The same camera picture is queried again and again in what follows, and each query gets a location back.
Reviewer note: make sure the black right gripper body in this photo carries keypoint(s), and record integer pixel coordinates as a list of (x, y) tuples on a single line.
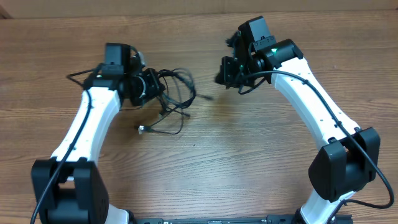
[(234, 73)]

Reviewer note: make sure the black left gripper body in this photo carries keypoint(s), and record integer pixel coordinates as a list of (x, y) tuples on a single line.
[(145, 88)]

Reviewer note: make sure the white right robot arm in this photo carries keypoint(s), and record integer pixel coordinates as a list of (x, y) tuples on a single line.
[(347, 154)]

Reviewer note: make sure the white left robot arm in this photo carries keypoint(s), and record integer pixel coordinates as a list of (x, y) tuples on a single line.
[(68, 186)]

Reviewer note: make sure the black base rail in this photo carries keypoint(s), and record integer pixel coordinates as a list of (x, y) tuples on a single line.
[(214, 220)]

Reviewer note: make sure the brown cardboard wall panel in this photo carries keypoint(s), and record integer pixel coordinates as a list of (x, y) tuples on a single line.
[(28, 9)]

